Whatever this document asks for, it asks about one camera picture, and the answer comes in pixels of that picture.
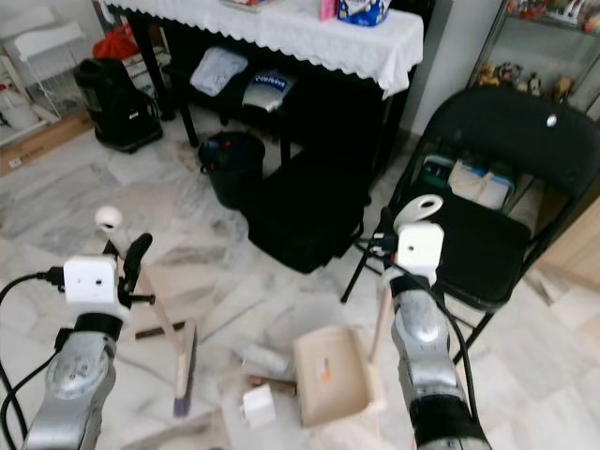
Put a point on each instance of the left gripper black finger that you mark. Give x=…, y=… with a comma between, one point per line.
x=111, y=248
x=139, y=255

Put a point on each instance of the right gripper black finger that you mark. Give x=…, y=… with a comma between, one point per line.
x=386, y=222

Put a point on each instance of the dark brown stick scrap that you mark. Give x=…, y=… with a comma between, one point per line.
x=155, y=331

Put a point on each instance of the brown cardboard scrap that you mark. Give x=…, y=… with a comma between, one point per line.
x=277, y=383

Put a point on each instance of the small white box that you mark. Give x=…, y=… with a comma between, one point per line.
x=258, y=408

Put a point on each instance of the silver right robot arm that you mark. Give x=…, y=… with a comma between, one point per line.
x=422, y=347

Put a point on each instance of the dark green packet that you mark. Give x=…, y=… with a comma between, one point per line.
x=436, y=173

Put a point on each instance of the black rectangular case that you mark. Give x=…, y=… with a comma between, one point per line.
x=300, y=220

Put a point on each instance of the white and blue tissue packet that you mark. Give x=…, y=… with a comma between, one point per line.
x=483, y=185

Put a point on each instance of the wooden board with label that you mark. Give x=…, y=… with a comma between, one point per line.
x=47, y=142

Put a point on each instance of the black round waste bin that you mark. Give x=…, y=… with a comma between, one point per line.
x=232, y=173

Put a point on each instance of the black boxy appliance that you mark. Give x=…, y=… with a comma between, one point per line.
x=117, y=108

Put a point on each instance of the black folding chair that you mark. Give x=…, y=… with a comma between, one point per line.
x=497, y=131

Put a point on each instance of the crumpled clear plastic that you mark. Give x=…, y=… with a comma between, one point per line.
x=264, y=361

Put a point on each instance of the black table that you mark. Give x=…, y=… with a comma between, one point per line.
x=192, y=108

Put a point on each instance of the white plastic jug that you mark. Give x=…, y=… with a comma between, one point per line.
x=17, y=110

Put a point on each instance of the silver package with blue print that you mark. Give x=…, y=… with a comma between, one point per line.
x=268, y=91

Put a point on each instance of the light wood panel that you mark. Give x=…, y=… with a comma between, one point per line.
x=577, y=248

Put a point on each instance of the grey folded bag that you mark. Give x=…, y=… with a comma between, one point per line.
x=218, y=72

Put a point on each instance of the red plastic bag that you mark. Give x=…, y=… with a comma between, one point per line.
x=117, y=45

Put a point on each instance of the blue and white tissue pack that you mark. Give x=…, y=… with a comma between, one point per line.
x=363, y=11

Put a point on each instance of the pink box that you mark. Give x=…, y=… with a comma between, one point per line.
x=328, y=9

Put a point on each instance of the white lace tablecloth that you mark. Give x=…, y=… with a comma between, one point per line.
x=272, y=33

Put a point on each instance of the glass display cabinet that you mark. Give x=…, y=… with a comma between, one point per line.
x=544, y=47

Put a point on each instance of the flat colourful tray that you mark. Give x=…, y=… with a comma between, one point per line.
x=251, y=4

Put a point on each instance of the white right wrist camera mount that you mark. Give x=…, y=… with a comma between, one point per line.
x=420, y=248

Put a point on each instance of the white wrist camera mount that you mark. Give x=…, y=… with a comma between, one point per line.
x=89, y=281
x=420, y=248

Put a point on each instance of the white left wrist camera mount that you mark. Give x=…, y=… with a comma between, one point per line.
x=89, y=281

